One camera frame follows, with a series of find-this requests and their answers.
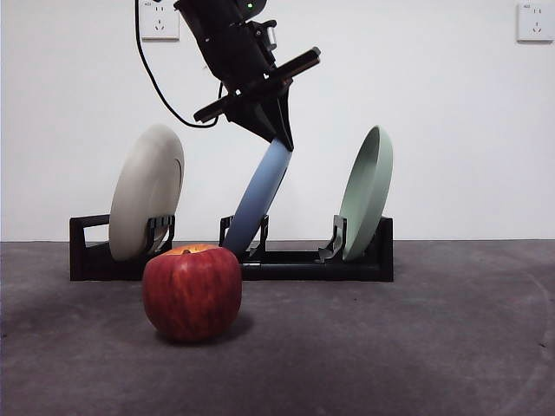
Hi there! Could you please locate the blue plate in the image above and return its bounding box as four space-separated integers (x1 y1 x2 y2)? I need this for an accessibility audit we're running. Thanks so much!
223 139 291 259

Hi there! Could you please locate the red apple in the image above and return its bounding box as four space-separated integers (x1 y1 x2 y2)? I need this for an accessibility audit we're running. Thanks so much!
142 244 243 344

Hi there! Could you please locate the green plate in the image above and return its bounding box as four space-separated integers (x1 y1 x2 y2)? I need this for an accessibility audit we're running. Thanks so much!
337 125 395 263

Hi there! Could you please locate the beige plate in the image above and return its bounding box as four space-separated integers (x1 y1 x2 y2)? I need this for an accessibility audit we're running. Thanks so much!
108 124 185 262

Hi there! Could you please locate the black plate rack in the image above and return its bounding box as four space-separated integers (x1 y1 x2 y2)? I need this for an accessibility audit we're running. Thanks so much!
69 214 395 283

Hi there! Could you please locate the white wall socket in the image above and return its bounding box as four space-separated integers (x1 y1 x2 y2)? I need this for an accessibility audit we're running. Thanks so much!
516 3 555 43
140 0 180 42

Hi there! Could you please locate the black cable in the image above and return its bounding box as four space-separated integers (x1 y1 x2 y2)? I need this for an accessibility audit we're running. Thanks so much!
134 0 223 129

